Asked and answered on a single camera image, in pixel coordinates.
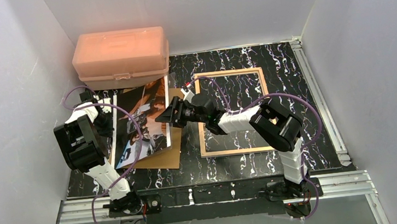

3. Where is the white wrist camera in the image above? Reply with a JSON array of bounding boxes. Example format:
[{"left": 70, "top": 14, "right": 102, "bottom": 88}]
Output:
[
  {"left": 102, "top": 98, "right": 112, "bottom": 107},
  {"left": 180, "top": 82, "right": 195, "bottom": 103}
]

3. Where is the aluminium right side rail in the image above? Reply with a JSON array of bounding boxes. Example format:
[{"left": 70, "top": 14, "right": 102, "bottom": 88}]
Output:
[{"left": 289, "top": 38, "right": 352, "bottom": 167}]

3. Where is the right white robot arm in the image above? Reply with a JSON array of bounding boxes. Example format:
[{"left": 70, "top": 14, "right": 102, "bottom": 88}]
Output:
[{"left": 155, "top": 94, "right": 307, "bottom": 184}]

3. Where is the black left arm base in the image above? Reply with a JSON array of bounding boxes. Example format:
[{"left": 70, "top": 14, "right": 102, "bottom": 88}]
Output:
[{"left": 103, "top": 192, "right": 162, "bottom": 218}]

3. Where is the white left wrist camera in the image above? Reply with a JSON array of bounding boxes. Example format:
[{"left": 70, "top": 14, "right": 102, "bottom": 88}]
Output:
[{"left": 102, "top": 98, "right": 112, "bottom": 107}]

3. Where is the pink plastic storage box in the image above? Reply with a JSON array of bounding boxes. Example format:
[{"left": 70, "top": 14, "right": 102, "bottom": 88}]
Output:
[{"left": 72, "top": 26, "right": 170, "bottom": 91}]

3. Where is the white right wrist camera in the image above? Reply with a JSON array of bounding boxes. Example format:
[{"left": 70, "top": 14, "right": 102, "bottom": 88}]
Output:
[{"left": 180, "top": 82, "right": 195, "bottom": 103}]

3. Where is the light wooden picture frame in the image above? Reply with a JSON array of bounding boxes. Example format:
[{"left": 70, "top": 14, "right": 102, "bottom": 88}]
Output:
[{"left": 192, "top": 66, "right": 279, "bottom": 159}]

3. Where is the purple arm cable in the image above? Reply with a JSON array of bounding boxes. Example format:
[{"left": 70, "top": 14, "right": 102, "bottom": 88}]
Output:
[
  {"left": 61, "top": 79, "right": 153, "bottom": 224},
  {"left": 189, "top": 65, "right": 331, "bottom": 224}
]

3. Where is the aluminium front rail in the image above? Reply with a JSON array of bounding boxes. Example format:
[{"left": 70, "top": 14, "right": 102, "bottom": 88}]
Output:
[{"left": 57, "top": 170, "right": 377, "bottom": 224}]

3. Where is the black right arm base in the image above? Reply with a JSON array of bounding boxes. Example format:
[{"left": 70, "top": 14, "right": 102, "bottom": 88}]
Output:
[{"left": 264, "top": 178, "right": 324, "bottom": 202}]

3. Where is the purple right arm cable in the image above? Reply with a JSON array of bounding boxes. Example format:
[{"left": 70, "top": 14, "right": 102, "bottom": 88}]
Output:
[{"left": 189, "top": 65, "right": 331, "bottom": 224}]

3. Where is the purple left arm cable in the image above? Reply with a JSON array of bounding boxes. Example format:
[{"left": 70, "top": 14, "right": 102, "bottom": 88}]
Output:
[{"left": 61, "top": 79, "right": 153, "bottom": 224}]

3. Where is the white-backed printed photo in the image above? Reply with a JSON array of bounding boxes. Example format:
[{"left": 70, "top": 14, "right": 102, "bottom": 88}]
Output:
[{"left": 110, "top": 76, "right": 172, "bottom": 169}]

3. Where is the aluminium rail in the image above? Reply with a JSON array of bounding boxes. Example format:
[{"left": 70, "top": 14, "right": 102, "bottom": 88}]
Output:
[
  {"left": 57, "top": 170, "right": 377, "bottom": 224},
  {"left": 289, "top": 38, "right": 352, "bottom": 167}
]

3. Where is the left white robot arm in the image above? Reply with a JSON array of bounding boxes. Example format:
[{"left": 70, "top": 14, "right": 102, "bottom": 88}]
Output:
[{"left": 53, "top": 96, "right": 138, "bottom": 204}]

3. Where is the brown cardboard backing board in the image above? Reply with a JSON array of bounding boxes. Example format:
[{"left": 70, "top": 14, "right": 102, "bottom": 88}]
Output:
[{"left": 110, "top": 88, "right": 183, "bottom": 170}]

